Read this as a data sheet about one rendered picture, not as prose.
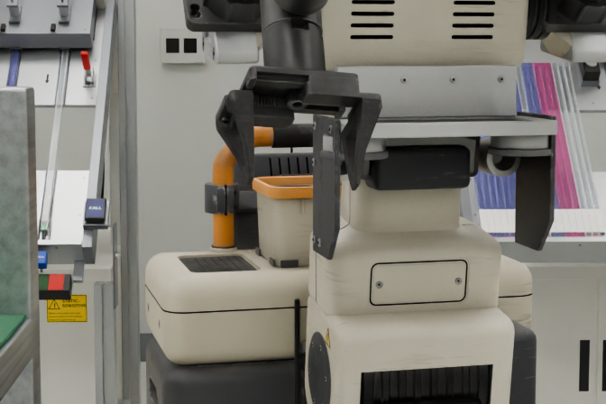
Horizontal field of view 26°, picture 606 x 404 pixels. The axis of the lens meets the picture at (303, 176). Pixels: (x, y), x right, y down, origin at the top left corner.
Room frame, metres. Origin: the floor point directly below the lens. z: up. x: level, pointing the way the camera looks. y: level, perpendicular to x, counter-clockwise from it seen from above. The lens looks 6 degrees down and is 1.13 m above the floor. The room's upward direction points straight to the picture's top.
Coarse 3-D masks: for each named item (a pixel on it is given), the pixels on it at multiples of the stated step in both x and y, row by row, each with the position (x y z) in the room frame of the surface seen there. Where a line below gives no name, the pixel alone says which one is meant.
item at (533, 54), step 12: (528, 48) 3.04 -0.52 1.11; (528, 60) 3.01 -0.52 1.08; (540, 60) 3.01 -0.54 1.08; (552, 60) 3.01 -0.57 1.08; (564, 60) 3.01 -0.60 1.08; (576, 72) 2.99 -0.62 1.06; (576, 84) 2.96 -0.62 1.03; (600, 84) 2.96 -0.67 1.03; (576, 96) 2.93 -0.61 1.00; (588, 96) 2.93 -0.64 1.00; (600, 96) 2.93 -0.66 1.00; (588, 108) 2.90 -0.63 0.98; (600, 108) 2.91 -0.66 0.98
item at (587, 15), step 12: (564, 0) 1.59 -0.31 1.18; (576, 0) 1.58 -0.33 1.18; (588, 0) 1.58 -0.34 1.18; (600, 0) 1.58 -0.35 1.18; (564, 12) 1.60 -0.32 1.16; (576, 12) 1.59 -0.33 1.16; (588, 12) 1.59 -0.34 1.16; (600, 12) 1.59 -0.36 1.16; (552, 24) 1.59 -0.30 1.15; (564, 24) 1.60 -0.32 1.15; (576, 24) 1.60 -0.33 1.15; (588, 24) 1.60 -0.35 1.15; (600, 24) 1.61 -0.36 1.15
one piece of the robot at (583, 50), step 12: (576, 36) 1.61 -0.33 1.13; (588, 36) 1.61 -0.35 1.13; (600, 36) 1.62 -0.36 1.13; (540, 48) 1.69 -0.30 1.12; (576, 48) 1.60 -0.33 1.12; (588, 48) 1.60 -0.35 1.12; (600, 48) 1.61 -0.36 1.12; (576, 60) 1.60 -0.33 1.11; (588, 60) 1.60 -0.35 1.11; (600, 60) 1.61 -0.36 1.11
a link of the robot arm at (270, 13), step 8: (264, 0) 1.24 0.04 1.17; (272, 0) 1.23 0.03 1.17; (264, 8) 1.24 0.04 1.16; (272, 8) 1.23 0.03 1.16; (280, 8) 1.22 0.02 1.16; (264, 16) 1.23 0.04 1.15; (272, 16) 1.22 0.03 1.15; (280, 16) 1.22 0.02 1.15; (288, 16) 1.21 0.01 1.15; (296, 16) 1.21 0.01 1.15; (304, 16) 1.22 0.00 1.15; (312, 16) 1.22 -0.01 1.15; (320, 16) 1.24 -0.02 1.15; (264, 24) 1.23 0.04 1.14; (296, 24) 1.22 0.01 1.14; (304, 24) 1.22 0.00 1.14; (320, 24) 1.23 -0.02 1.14
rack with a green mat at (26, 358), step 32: (0, 96) 0.86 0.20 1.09; (32, 96) 0.88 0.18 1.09; (0, 128) 0.86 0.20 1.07; (32, 128) 0.87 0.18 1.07; (0, 160) 0.85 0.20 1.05; (32, 160) 0.87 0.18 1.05; (0, 192) 0.85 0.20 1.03; (32, 192) 0.87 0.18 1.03; (0, 224) 0.86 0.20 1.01; (32, 224) 0.87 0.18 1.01; (0, 256) 0.86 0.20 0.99; (32, 256) 0.86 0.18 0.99; (0, 288) 0.86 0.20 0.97; (32, 288) 0.86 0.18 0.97; (0, 320) 0.84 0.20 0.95; (32, 320) 0.86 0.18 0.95; (0, 352) 0.76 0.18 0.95; (32, 352) 0.86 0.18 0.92; (0, 384) 0.75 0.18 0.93; (32, 384) 0.86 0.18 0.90
